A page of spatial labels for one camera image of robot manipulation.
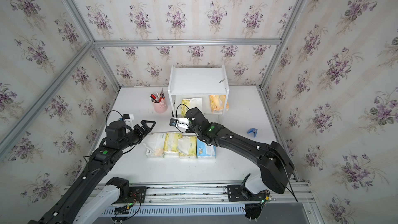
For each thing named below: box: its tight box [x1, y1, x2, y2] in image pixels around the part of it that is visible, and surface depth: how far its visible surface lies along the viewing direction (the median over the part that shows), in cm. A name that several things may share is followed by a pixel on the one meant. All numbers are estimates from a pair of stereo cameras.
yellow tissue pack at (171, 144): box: [163, 132, 183, 156], surface depth 88 cm
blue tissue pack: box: [196, 138, 217, 159], surface depth 83 cm
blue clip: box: [246, 128, 258, 138], surface depth 97 cm
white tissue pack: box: [142, 132, 166, 159], surface depth 86 cm
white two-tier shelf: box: [167, 64, 230, 124], surface depth 78 cm
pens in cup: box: [149, 87, 166, 103], surface depth 101 cm
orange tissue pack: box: [209, 94, 230, 114], surface depth 87 cm
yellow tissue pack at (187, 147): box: [177, 135, 198, 160], surface depth 85 cm
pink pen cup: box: [152, 97, 168, 114], surface depth 101 cm
